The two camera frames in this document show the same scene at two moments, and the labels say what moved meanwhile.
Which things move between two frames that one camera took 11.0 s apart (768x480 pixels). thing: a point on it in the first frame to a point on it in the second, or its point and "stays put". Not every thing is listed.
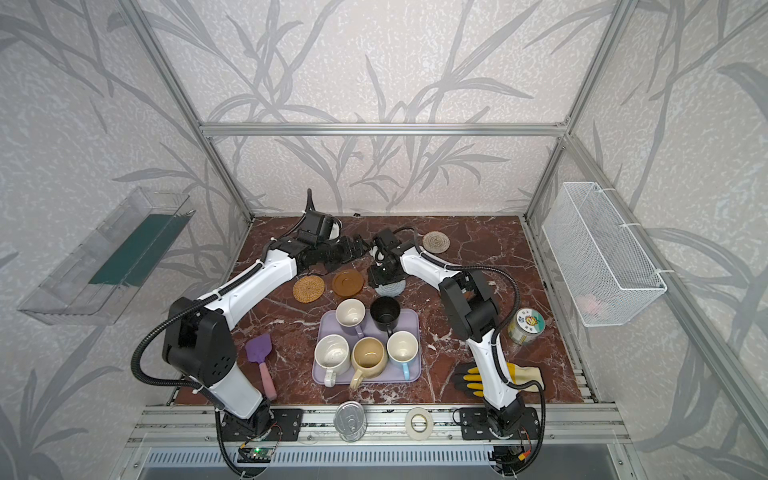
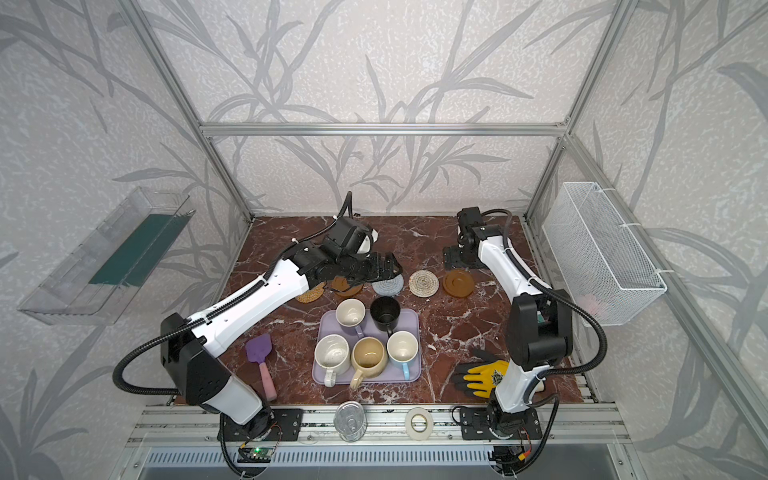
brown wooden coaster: (348, 282) stays put
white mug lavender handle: (349, 315) stays put
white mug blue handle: (403, 346) stays put
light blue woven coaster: (392, 289) stays put
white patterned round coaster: (436, 242) to (424, 283)
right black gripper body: (384, 271) to (458, 255)
